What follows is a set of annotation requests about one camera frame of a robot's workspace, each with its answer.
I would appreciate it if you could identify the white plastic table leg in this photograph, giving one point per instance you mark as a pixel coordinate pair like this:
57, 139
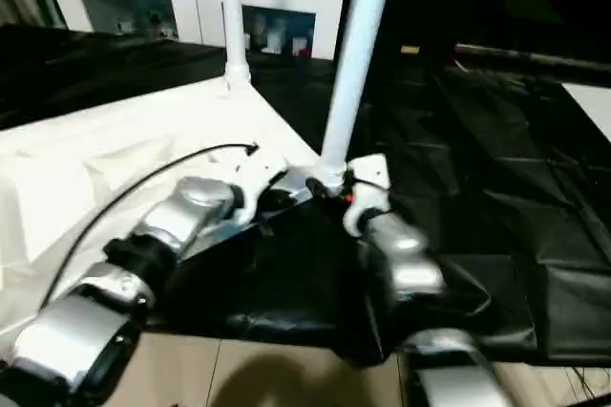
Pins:
358, 53
234, 15

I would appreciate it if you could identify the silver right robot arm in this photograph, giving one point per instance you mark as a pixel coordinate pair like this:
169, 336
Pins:
410, 273

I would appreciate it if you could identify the small tan tag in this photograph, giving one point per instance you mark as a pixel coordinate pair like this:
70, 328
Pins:
410, 49

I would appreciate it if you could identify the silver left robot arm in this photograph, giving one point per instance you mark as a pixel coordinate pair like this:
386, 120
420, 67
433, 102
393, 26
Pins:
124, 283

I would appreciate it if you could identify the black work mat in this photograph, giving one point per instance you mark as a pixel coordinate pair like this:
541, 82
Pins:
496, 197

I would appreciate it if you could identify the white plastic table top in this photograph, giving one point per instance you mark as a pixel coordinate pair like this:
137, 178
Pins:
105, 159

